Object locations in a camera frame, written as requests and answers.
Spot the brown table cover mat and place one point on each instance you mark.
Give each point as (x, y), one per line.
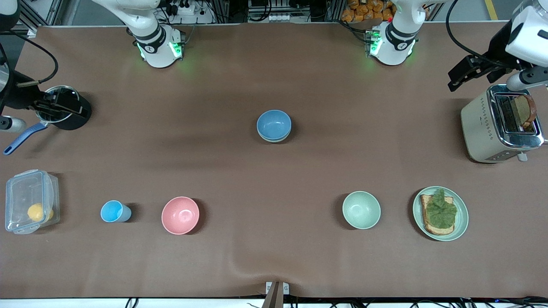
(299, 256)

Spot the pink bowl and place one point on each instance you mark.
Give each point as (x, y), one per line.
(180, 216)

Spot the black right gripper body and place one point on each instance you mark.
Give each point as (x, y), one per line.
(18, 95)

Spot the white power strip with plugs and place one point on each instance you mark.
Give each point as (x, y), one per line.
(186, 9)

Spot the pale green plate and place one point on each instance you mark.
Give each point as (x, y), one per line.
(461, 222)

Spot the blue bowl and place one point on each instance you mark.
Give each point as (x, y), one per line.
(274, 125)

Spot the pale green bowl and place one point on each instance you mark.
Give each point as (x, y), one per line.
(274, 141)
(361, 210)

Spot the glass pot lid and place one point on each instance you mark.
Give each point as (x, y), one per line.
(60, 88)

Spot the brown bread slice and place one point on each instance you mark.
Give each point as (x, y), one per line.
(524, 109)

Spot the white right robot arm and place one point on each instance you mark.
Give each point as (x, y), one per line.
(156, 47)

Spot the beige metal toaster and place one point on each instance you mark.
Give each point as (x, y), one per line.
(475, 128)

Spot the small white power strip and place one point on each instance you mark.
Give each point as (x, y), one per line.
(282, 18)

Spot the toast slice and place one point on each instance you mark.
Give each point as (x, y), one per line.
(441, 231)

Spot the yellow lemon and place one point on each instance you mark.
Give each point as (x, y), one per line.
(36, 212)

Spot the clear plastic lidded container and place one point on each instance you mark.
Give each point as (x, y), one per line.
(21, 192)

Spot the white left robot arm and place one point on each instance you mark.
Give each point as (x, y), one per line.
(396, 42)

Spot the light blue cup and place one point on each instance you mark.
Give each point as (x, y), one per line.
(112, 211)

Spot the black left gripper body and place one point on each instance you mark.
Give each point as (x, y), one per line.
(500, 48)

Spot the green lettuce leaf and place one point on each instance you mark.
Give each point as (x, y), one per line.
(441, 211)

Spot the aluminium profile post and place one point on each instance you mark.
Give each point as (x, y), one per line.
(276, 299)

